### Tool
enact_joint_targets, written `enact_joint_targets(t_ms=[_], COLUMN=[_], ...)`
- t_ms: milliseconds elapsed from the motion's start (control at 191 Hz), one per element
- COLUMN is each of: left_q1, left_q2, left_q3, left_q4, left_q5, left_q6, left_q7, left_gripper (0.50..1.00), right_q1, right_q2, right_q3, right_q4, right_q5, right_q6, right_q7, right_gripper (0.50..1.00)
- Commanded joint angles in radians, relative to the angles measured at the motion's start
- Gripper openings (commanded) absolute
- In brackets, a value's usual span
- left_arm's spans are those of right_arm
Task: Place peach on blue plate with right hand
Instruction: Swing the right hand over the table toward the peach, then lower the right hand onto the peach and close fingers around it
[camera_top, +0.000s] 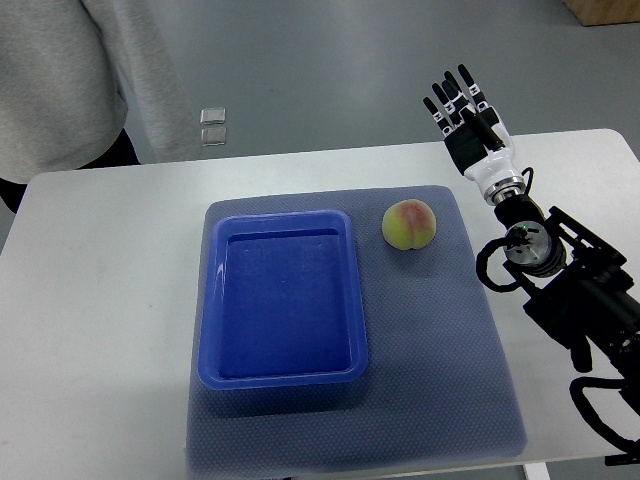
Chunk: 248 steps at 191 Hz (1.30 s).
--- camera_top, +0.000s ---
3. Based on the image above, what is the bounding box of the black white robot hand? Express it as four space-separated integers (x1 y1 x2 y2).
423 64 528 205

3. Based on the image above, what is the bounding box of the green red peach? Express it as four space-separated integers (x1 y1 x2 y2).
381 199 437 251

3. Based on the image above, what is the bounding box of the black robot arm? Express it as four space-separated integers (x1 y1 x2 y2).
476 167 639 466

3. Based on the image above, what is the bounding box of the lower metal floor plate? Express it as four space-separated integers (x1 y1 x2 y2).
201 126 227 146

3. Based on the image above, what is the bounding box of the metal floor plate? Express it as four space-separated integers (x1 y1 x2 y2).
200 107 226 125
201 126 227 146

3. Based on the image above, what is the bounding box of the upper metal floor plate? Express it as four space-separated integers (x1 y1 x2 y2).
200 107 226 125

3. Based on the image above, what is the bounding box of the wooden box corner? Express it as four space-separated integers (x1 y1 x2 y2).
563 0 639 27

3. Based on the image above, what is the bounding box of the blue grey textured mat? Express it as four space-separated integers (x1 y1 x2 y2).
186 186 527 479

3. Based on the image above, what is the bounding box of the blue plastic tray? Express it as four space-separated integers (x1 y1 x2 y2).
197 210 368 391

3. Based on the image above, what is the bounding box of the person in grey sweatshirt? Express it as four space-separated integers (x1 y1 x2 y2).
1 1 200 212

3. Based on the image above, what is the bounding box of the white table leg bracket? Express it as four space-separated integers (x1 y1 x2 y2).
522 462 551 480

